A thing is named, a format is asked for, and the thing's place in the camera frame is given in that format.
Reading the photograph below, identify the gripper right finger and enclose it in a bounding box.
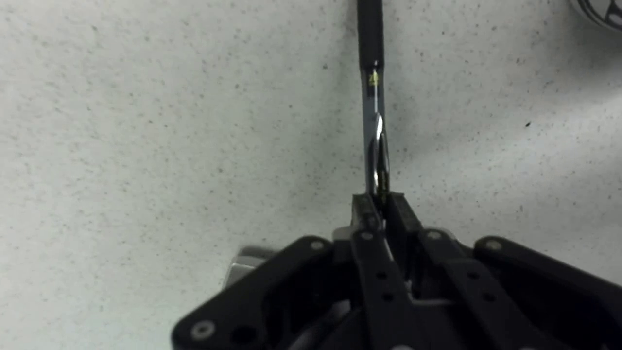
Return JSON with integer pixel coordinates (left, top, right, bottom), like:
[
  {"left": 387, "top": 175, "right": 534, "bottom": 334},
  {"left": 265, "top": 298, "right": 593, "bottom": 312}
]
[{"left": 386, "top": 192, "right": 622, "bottom": 350}]

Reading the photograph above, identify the white mug with black pattern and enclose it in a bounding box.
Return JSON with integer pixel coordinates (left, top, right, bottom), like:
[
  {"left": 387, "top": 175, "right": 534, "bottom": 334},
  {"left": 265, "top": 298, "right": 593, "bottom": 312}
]
[{"left": 570, "top": 0, "right": 622, "bottom": 32}]

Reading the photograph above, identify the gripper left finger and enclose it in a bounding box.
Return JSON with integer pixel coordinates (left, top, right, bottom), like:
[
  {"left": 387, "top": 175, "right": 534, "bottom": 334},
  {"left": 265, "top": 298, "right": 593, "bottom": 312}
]
[{"left": 171, "top": 193, "right": 414, "bottom": 350}]

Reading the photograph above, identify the black pen with silver clip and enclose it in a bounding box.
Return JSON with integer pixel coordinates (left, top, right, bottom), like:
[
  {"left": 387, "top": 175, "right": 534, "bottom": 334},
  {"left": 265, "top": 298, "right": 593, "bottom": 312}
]
[{"left": 357, "top": 0, "right": 391, "bottom": 205}]

